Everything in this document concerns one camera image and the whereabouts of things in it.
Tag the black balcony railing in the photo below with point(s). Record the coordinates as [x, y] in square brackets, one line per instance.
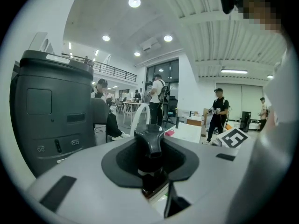
[112, 70]

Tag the white sink on wooden cabinet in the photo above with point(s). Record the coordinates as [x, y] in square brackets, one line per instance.
[195, 119]

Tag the round ceiling light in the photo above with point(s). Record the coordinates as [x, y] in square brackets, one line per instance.
[168, 38]
[137, 54]
[106, 38]
[134, 2]

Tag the black faucet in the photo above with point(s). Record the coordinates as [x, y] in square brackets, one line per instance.
[178, 122]

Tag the white table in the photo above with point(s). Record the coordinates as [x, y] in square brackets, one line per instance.
[130, 105]

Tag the person's light shirt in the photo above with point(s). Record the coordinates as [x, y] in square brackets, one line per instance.
[278, 125]

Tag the dark chair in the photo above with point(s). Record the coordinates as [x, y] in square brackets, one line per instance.
[99, 115]

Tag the black backpack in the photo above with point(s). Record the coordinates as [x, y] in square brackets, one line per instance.
[163, 94]

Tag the white curved faucet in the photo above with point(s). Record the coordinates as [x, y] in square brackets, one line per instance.
[140, 113]

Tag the white sink with dark cabinet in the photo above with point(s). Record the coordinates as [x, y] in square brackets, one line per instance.
[187, 133]

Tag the black tower appliance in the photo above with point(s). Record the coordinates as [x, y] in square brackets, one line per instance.
[245, 121]

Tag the pink cloth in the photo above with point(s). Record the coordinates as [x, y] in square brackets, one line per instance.
[169, 133]

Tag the large black machine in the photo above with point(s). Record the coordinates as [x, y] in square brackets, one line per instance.
[53, 115]

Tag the long ceiling light tube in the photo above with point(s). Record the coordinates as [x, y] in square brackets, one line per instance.
[234, 71]

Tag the ceiling air conditioner unit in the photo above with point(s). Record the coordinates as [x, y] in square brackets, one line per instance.
[150, 45]

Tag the person's head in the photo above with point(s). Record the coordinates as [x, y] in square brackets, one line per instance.
[261, 10]

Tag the black office chair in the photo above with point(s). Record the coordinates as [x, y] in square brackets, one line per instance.
[171, 108]

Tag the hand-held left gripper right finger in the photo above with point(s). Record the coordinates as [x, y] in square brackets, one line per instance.
[215, 183]

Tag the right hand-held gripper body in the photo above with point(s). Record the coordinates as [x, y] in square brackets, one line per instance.
[233, 137]

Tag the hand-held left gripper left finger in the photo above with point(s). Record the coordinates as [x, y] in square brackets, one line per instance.
[81, 195]

